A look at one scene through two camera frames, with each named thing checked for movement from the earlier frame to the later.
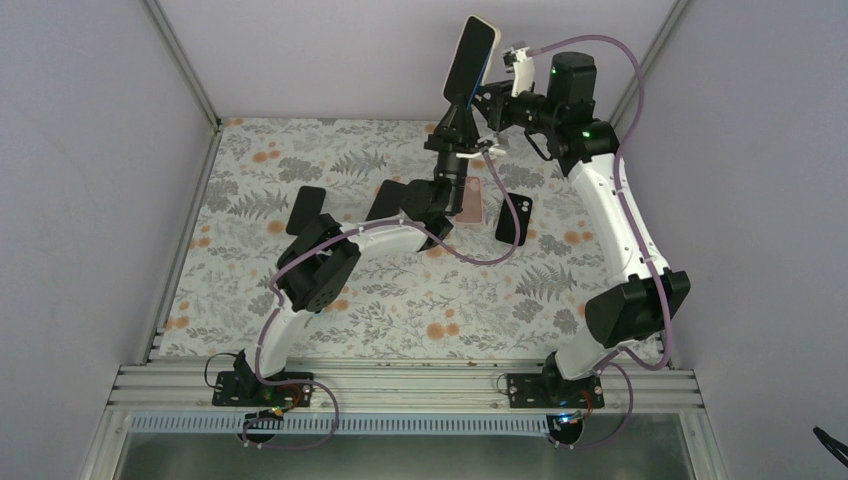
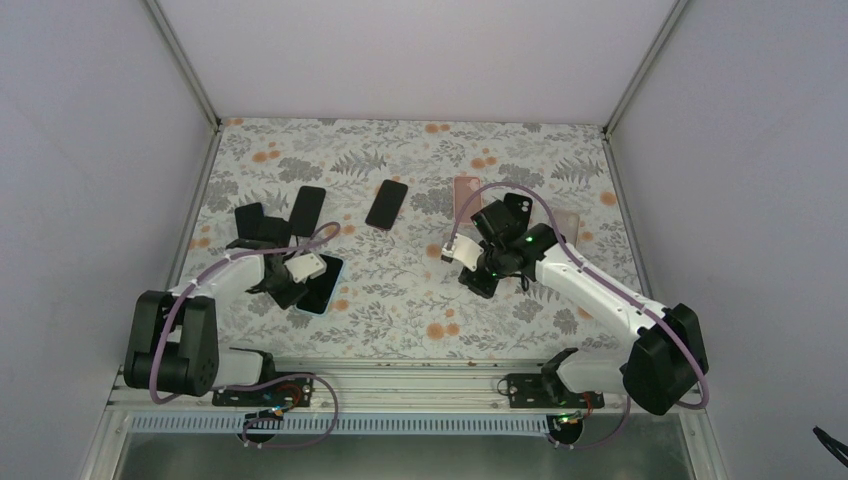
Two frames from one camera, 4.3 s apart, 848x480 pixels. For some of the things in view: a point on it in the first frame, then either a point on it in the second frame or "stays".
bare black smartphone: (306, 209) stays
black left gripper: (454, 138) → (284, 301)
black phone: (388, 200) stays
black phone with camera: (505, 228) stays
